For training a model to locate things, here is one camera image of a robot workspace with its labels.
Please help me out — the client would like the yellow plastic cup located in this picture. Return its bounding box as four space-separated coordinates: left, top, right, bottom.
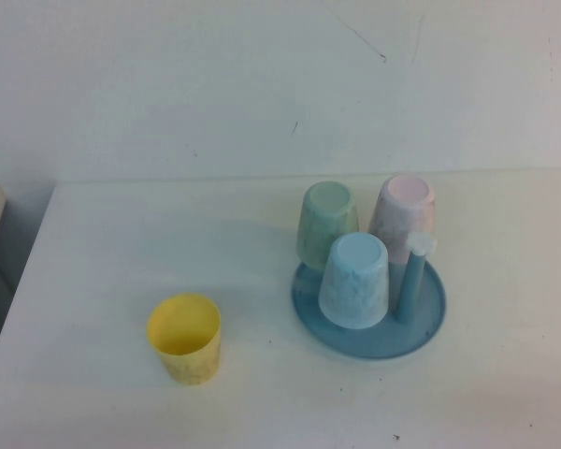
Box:
146 292 223 387

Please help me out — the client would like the green plastic cup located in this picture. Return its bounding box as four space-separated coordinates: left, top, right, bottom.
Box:
296 181 361 272

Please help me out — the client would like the light blue plastic cup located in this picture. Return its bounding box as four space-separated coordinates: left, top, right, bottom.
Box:
317 232 390 331

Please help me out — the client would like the pink plastic cup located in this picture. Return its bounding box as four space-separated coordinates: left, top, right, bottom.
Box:
367 175 437 266

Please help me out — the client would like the blue cup stand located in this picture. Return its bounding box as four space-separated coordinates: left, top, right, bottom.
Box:
289 232 448 361

